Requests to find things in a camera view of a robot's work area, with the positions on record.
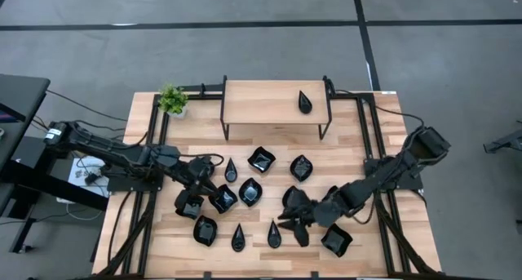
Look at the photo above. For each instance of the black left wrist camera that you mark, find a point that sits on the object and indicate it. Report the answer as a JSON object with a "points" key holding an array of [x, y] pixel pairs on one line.
{"points": [[183, 198]]}

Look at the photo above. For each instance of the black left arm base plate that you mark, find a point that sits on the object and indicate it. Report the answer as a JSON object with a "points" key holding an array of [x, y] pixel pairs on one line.
{"points": [[120, 186]]}

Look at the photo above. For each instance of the black power adapter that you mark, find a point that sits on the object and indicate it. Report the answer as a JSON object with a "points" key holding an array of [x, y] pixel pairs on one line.
{"points": [[91, 179]]}

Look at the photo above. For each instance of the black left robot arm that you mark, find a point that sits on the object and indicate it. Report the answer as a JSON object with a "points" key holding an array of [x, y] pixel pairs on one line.
{"points": [[110, 153]]}

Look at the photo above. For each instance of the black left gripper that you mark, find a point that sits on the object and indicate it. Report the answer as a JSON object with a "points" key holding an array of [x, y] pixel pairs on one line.
{"points": [[200, 170]]}

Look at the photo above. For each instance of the wooden shelf with black legs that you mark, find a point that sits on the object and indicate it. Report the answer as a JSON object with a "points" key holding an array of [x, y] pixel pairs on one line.
{"points": [[265, 102]]}

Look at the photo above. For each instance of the black desk leg frame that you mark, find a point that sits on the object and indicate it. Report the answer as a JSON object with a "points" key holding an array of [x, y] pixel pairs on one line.
{"points": [[49, 182]]}

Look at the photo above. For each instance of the white printed paper sheet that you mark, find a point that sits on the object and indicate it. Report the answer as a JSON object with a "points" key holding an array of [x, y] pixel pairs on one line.
{"points": [[75, 167]]}

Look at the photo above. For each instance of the dark laptop screen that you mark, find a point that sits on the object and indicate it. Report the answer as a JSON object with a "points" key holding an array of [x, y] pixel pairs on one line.
{"points": [[8, 114]]}

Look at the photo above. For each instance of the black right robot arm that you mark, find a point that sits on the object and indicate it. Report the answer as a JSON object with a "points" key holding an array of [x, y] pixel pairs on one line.
{"points": [[379, 178]]}

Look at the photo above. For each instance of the black desk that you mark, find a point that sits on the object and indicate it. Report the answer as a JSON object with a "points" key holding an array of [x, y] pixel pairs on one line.
{"points": [[20, 92]]}

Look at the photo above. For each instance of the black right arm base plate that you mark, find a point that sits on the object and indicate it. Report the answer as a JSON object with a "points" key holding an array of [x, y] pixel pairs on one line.
{"points": [[414, 185]]}

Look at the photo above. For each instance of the green plant in white pot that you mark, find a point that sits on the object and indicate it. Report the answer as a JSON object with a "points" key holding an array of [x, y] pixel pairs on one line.
{"points": [[173, 100]]}

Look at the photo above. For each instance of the black leaf-shaped mini plate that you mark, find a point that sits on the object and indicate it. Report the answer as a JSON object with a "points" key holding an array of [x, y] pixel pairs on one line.
{"points": [[205, 231], [301, 168], [250, 192], [291, 196]]}

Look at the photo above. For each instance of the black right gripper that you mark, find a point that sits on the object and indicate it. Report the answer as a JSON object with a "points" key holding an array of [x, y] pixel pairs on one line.
{"points": [[331, 212]]}

